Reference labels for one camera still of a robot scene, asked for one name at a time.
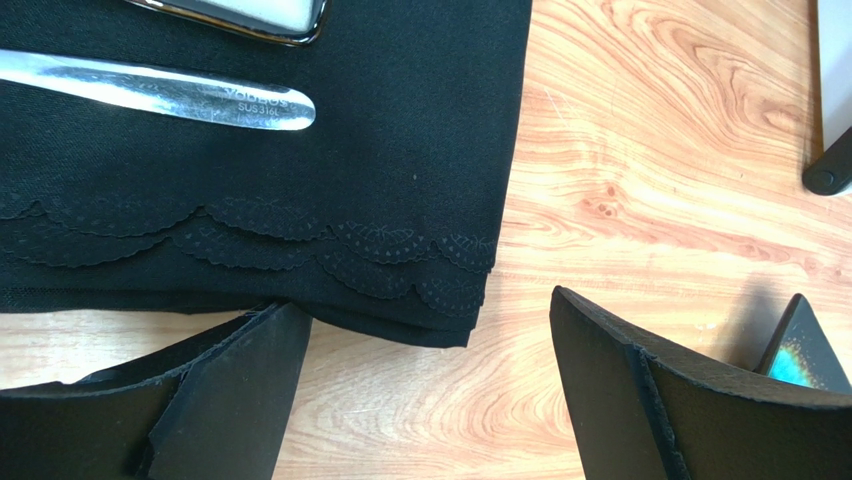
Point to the floral square plate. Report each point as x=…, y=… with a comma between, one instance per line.
x=290, y=23

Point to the cream three-tier shelf rack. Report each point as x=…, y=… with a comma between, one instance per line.
x=829, y=173

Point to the green square glazed plate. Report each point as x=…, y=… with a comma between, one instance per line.
x=799, y=352

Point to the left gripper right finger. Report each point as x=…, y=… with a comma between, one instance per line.
x=644, y=407

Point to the black fabric placemat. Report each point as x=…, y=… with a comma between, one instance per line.
x=382, y=217

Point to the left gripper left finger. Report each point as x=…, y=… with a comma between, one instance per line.
x=213, y=406

